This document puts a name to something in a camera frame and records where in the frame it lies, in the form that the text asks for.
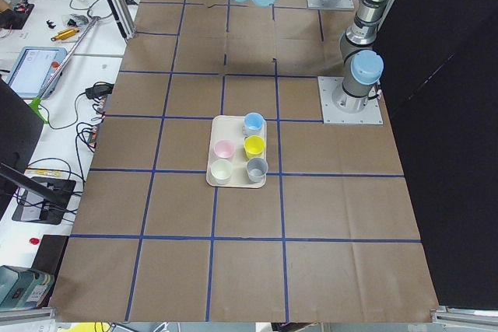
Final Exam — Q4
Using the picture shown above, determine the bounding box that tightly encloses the yellow cup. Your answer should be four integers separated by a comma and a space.
244, 135, 266, 159

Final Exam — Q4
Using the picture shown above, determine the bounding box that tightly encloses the blue cup on tray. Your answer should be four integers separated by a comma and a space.
243, 112, 265, 137

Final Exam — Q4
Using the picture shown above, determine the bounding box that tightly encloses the grey cup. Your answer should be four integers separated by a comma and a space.
246, 157, 268, 183

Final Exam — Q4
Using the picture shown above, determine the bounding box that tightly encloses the pink cup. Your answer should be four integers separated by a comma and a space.
213, 139, 235, 160

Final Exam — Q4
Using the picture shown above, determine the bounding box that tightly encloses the pale green cup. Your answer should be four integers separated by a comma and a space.
210, 159, 233, 185

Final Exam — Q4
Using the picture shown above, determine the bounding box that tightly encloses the cream plastic tray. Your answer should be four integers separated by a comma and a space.
206, 115, 267, 189

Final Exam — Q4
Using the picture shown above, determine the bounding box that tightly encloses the black power adapter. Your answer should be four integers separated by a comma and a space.
85, 82, 114, 100

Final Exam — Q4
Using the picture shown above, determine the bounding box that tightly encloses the brass cylinder tool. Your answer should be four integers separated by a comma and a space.
51, 28, 79, 42

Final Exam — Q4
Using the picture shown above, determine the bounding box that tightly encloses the long reach grabber tool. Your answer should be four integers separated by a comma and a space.
29, 16, 101, 124

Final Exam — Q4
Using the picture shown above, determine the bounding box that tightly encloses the teach pendant tablet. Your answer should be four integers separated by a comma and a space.
6, 46, 67, 100

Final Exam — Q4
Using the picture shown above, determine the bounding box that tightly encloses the black monitor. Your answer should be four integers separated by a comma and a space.
1, 82, 74, 212

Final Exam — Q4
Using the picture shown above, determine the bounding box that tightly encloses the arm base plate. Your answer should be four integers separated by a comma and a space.
307, 0, 354, 11
317, 76, 384, 125

